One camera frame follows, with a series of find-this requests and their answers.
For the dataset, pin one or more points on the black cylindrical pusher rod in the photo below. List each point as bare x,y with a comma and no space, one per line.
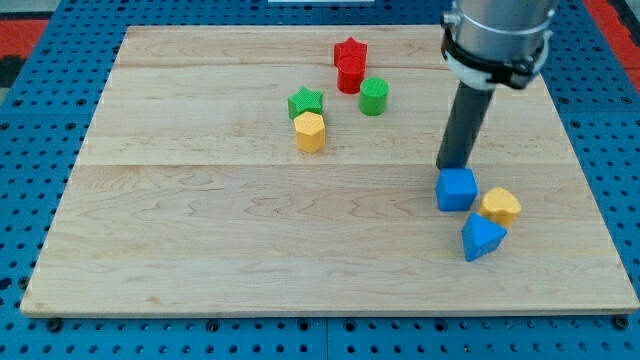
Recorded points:
463,125

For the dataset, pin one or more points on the yellow heart block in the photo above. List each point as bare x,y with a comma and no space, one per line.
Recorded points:
500,206

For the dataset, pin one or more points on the wooden board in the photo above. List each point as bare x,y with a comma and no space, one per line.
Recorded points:
190,199

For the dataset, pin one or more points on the blue triangle block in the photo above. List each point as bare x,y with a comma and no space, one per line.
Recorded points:
481,236

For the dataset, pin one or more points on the green star block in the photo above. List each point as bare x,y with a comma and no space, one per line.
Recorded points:
305,100

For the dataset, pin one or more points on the red star block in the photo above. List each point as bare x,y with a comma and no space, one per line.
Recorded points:
349,48

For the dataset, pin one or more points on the blue cube block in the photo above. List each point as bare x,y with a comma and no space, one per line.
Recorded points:
456,189

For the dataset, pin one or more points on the red cylinder block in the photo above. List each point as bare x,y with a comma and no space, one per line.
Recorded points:
351,71

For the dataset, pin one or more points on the green cylinder block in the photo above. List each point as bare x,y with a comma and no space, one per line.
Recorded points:
373,96

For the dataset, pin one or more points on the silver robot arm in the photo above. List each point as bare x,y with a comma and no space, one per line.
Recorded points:
492,42

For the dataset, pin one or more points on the yellow hexagon block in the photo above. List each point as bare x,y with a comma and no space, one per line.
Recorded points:
310,132

